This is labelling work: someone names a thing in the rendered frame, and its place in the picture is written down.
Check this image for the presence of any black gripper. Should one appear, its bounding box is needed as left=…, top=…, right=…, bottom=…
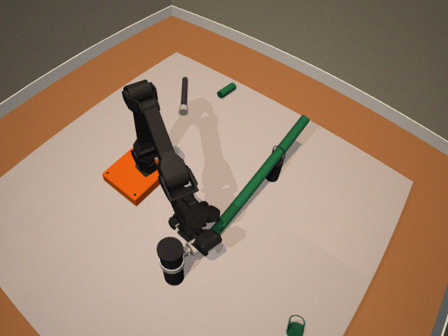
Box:
left=169, top=213, right=222, bottom=256

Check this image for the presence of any grey faceted cup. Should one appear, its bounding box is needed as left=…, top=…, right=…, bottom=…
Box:
left=159, top=239, right=200, bottom=274

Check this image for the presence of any black vertical post with cap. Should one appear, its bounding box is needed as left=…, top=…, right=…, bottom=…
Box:
left=157, top=237, right=184, bottom=286

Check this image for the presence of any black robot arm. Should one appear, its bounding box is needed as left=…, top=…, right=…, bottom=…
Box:
left=122, top=79, right=221, bottom=228

